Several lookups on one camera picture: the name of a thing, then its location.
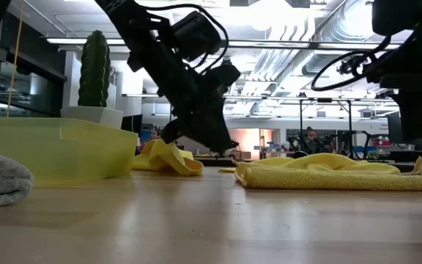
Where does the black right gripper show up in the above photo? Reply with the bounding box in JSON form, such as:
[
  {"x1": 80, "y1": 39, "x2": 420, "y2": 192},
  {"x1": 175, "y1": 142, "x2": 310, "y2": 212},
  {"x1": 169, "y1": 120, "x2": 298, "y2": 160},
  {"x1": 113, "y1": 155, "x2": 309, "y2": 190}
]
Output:
[{"x1": 366, "y1": 47, "x2": 422, "y2": 142}]

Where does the dark glass partition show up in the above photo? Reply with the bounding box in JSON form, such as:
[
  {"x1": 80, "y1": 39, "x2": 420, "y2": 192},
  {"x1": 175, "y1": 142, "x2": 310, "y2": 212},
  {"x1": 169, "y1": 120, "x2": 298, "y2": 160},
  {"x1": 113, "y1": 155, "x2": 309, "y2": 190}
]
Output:
[{"x1": 0, "y1": 0, "x2": 67, "y2": 118}]

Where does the yellow microfiber towel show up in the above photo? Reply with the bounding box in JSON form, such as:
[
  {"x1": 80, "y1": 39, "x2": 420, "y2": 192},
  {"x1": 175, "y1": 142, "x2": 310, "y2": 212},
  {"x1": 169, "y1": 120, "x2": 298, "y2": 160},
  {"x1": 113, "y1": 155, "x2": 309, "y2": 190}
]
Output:
[
  {"x1": 133, "y1": 138, "x2": 204, "y2": 177},
  {"x1": 218, "y1": 153, "x2": 422, "y2": 192}
]

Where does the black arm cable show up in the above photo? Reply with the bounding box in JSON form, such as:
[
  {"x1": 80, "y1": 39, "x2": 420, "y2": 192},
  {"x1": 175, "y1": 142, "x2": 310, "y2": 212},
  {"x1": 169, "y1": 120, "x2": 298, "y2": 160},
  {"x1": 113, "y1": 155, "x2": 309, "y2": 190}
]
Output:
[
  {"x1": 311, "y1": 36, "x2": 393, "y2": 92},
  {"x1": 137, "y1": 3, "x2": 230, "y2": 74}
]

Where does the black overhead light rail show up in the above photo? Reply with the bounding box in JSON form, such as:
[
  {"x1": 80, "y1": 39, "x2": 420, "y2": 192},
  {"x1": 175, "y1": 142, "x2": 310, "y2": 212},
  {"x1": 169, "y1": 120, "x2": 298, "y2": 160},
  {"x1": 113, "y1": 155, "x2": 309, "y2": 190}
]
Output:
[{"x1": 45, "y1": 36, "x2": 399, "y2": 51}]

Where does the cardboard box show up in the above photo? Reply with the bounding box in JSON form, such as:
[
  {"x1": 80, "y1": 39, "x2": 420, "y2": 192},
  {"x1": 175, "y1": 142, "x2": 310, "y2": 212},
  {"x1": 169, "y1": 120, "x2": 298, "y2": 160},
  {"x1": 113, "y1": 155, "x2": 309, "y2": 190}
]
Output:
[{"x1": 229, "y1": 149, "x2": 252, "y2": 161}]

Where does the black ceiling-mounted device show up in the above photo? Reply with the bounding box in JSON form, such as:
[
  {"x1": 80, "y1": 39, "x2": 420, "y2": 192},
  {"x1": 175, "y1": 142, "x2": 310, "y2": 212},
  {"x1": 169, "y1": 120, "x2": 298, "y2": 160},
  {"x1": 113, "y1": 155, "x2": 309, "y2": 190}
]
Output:
[{"x1": 337, "y1": 54, "x2": 366, "y2": 78}]

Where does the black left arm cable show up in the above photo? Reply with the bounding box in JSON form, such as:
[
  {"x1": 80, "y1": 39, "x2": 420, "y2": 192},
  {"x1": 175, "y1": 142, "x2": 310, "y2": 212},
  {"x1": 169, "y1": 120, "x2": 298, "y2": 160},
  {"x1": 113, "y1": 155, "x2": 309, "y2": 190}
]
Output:
[{"x1": 137, "y1": 3, "x2": 230, "y2": 74}]

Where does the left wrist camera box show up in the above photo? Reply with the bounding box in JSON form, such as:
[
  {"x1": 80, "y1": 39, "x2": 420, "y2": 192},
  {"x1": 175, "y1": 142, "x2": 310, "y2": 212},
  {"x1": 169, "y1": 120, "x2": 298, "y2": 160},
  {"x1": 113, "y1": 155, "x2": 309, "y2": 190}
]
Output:
[{"x1": 202, "y1": 58, "x2": 242, "y2": 97}]

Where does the green cactus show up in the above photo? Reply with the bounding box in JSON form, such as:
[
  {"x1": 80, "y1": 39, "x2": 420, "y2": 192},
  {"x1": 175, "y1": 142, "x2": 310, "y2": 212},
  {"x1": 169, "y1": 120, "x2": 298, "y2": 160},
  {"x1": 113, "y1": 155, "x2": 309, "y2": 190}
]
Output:
[{"x1": 78, "y1": 30, "x2": 111, "y2": 108}]

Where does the yellow translucent plastic bin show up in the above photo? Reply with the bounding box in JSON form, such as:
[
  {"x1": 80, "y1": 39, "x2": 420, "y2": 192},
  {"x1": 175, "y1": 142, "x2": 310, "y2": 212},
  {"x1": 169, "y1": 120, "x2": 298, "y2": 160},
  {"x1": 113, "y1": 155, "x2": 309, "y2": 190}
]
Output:
[{"x1": 0, "y1": 117, "x2": 139, "y2": 188}]

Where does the red storage box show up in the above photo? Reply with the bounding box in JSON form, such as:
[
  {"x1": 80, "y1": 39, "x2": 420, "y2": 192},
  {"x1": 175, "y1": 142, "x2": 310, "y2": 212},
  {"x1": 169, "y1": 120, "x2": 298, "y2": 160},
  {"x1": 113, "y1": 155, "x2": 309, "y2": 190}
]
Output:
[{"x1": 370, "y1": 134, "x2": 390, "y2": 147}]

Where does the black background workstation frame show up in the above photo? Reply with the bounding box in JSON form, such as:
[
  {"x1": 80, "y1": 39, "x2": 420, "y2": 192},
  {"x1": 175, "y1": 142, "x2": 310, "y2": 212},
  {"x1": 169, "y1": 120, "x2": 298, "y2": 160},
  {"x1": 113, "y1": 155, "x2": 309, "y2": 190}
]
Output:
[{"x1": 298, "y1": 98, "x2": 355, "y2": 155}]

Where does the white plant pot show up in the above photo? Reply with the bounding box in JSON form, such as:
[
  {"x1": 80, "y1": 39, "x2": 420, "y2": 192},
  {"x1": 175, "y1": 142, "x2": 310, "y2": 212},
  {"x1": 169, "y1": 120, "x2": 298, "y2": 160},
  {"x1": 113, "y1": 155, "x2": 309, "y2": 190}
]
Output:
[{"x1": 60, "y1": 106, "x2": 124, "y2": 129}]

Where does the black computer monitor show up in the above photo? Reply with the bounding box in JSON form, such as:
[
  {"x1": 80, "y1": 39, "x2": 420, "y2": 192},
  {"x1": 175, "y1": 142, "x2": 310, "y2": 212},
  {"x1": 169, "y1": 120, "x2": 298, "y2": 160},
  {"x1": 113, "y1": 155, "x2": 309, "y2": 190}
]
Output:
[{"x1": 386, "y1": 111, "x2": 422, "y2": 151}]

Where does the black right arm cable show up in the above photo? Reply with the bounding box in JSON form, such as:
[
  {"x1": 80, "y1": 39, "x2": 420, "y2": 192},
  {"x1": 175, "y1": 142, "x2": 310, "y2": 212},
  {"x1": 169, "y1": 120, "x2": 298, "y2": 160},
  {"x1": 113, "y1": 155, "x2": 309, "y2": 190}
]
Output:
[{"x1": 311, "y1": 36, "x2": 393, "y2": 92}]

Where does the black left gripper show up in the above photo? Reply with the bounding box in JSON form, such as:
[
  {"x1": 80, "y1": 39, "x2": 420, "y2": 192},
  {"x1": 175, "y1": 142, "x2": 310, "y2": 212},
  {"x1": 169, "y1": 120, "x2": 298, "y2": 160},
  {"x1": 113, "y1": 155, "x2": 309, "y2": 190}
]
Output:
[{"x1": 159, "y1": 65, "x2": 240, "y2": 153}]

